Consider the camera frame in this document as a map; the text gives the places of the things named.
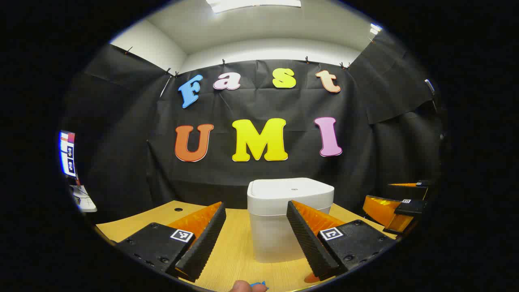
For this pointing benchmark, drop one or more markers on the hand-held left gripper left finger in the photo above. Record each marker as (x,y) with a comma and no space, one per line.
(206,243)

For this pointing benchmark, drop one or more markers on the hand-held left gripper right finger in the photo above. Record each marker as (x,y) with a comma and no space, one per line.
(308,243)

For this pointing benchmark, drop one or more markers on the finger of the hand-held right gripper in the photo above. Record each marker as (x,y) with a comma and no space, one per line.
(405,191)
(409,207)

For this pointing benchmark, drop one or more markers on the white desktop garbage bin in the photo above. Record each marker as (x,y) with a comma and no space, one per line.
(275,194)

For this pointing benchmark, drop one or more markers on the blue paper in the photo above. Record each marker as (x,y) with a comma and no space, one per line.
(259,284)

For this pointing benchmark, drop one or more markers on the wooden desktop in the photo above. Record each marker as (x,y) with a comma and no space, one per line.
(239,251)

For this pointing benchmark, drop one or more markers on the black backdrop cloth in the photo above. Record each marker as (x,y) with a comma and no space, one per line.
(365,162)

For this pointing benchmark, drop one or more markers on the white thin rod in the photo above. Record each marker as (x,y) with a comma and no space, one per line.
(165,86)

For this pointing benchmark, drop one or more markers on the computer monitor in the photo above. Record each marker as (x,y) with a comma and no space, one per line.
(67,154)

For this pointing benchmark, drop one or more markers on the ceiling light panel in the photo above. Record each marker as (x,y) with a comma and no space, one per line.
(251,4)
(375,28)

